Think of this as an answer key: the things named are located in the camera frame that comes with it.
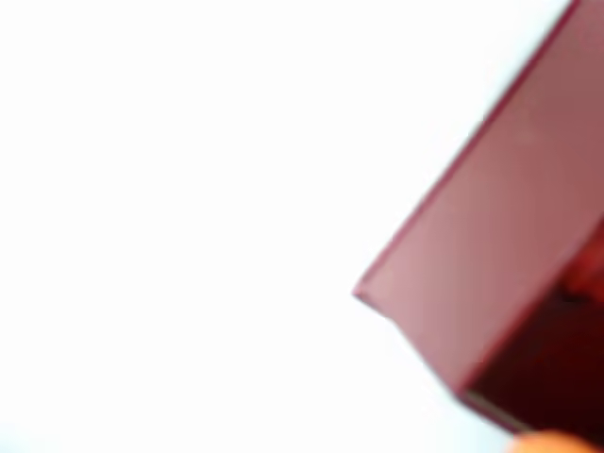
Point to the light orange gripper finger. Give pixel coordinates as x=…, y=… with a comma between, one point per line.
x=552, y=443

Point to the dark red open box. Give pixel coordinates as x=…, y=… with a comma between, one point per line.
x=495, y=236

